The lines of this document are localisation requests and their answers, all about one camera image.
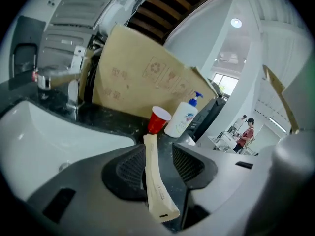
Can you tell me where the brown cardboard box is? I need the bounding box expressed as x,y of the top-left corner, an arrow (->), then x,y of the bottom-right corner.
92,24 -> 220,120

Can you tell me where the white sink stand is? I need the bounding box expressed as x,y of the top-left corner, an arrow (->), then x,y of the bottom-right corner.
207,130 -> 257,156

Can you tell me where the black marble vanity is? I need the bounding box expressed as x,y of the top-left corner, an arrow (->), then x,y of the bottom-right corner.
0,82 -> 198,232

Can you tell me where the chrome faucet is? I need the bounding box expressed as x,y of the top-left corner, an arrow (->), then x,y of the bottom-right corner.
36,66 -> 82,119

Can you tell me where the white sink basin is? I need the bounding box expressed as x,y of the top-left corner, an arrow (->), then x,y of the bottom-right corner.
0,99 -> 137,202

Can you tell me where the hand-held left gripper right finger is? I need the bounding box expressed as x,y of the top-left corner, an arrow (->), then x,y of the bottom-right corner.
172,142 -> 272,236

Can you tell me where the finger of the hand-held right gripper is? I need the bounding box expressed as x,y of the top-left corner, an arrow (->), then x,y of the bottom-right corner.
246,131 -> 315,236
282,67 -> 315,132

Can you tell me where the black built-in appliance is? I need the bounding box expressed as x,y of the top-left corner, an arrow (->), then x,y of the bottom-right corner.
8,15 -> 48,91

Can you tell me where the white soap pump bottle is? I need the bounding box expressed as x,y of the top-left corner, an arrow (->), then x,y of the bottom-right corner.
163,91 -> 204,138

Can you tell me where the red plastic cup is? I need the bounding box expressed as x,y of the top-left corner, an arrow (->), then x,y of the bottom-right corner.
147,105 -> 172,135

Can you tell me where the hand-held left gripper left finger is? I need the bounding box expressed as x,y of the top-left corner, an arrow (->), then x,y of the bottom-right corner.
26,143 -> 170,236

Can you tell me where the tall black cabinet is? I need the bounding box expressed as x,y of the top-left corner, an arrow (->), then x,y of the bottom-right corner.
185,95 -> 227,143

